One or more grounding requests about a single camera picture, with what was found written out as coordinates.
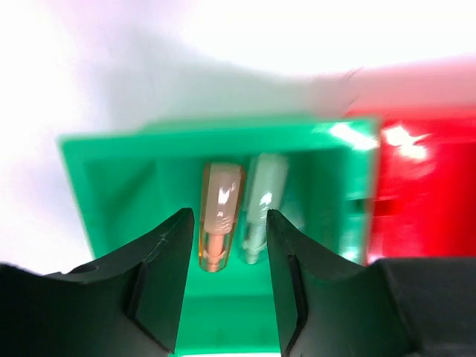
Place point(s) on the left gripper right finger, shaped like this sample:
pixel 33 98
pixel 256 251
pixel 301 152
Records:
pixel 328 306

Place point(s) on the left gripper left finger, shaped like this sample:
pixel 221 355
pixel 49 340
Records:
pixel 126 303

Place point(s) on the red plastic bin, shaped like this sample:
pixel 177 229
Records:
pixel 424 203

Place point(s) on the green plastic bin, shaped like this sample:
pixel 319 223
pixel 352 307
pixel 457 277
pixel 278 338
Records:
pixel 126 183

